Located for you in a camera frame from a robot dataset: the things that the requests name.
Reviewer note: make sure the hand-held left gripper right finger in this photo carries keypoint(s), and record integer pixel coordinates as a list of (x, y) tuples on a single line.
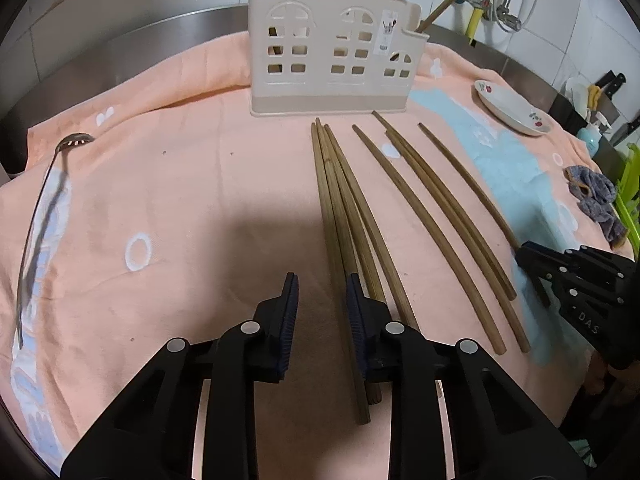
[(356, 320)]

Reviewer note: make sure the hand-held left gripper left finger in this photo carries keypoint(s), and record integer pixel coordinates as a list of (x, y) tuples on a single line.
[(290, 317)]

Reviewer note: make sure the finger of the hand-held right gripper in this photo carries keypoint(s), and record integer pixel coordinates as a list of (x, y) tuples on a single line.
[(537, 265), (600, 265)]

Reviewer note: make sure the beige plastic utensil holder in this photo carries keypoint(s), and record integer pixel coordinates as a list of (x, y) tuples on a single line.
[(320, 92)]

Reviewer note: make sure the person's right hand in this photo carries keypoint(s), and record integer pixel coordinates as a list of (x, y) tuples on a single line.
[(597, 377)]

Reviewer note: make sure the grey dishcloth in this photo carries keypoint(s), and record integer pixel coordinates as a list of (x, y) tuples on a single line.
[(592, 195)]

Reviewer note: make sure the green plastic rack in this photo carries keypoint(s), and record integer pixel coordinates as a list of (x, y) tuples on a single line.
[(630, 195)]

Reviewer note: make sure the blue soap dispenser bottle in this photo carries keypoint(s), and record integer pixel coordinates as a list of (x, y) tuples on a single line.
[(591, 137)]

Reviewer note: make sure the peach printed towel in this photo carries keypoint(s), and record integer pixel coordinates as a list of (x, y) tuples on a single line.
[(200, 185)]

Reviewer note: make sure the white floral dish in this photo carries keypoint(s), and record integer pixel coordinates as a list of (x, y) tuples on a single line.
[(505, 105)]

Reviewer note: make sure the metal slotted spoon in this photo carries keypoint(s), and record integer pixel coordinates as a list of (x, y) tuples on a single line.
[(75, 138)]

